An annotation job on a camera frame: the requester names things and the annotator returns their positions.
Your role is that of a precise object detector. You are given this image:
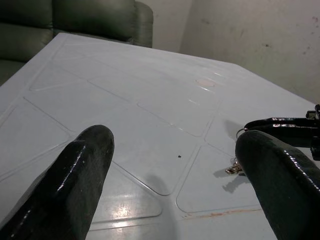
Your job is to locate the silver key with ring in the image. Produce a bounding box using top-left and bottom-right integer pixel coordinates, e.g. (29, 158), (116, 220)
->
(224, 125), (251, 176)

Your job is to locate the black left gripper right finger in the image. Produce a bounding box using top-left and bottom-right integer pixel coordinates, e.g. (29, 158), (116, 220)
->
(235, 129), (320, 240)

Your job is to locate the green leather sofa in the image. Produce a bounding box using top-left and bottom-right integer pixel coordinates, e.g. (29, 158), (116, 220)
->
(0, 0), (154, 88)

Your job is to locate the white plastic table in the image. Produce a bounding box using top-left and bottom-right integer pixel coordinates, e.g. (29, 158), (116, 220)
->
(0, 32), (320, 240)

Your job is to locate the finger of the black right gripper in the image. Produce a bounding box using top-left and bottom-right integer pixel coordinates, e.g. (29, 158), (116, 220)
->
(243, 116), (314, 130)
(246, 124), (314, 148)

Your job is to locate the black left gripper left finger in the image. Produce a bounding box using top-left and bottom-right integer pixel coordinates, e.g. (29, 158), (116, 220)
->
(0, 124), (115, 240)

